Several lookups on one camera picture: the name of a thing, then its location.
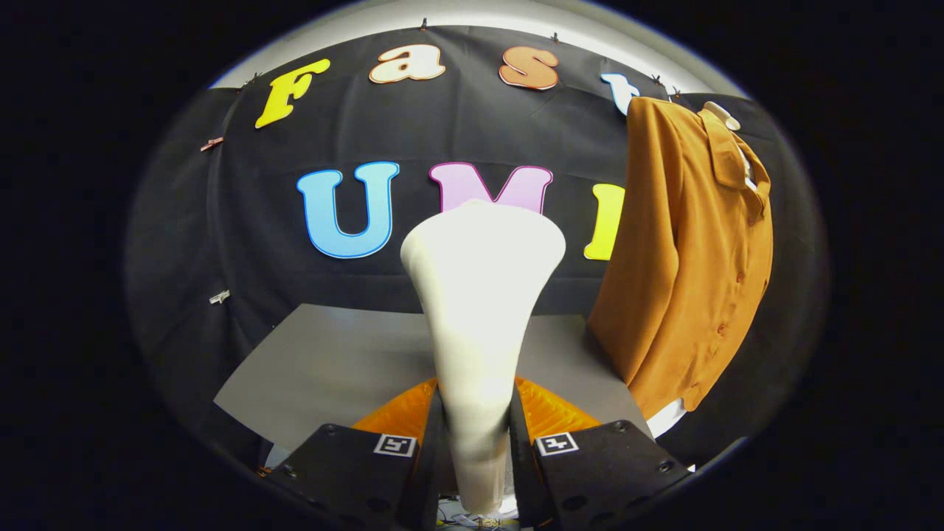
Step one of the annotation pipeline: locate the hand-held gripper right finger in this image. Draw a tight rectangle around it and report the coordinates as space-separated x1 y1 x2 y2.
509 376 694 531

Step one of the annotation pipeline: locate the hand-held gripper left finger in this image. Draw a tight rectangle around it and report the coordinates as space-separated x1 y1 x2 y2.
258 378 443 531

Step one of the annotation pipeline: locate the white garment steamer head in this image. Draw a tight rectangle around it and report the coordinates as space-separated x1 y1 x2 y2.
400 199 567 517

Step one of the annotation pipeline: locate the orange-brown button shirt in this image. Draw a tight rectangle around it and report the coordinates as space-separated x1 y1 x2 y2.
588 96 775 420

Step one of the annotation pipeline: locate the white clothes hanger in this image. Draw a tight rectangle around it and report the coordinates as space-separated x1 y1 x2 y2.
701 101 742 133

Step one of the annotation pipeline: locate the grey cabinet table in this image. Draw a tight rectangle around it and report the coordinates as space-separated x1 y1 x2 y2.
214 304 654 452

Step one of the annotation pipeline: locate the white object under shirt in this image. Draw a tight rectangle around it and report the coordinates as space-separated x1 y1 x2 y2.
647 398 687 438

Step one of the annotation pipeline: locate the black backdrop cloth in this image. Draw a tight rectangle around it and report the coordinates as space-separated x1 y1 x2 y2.
125 24 830 480

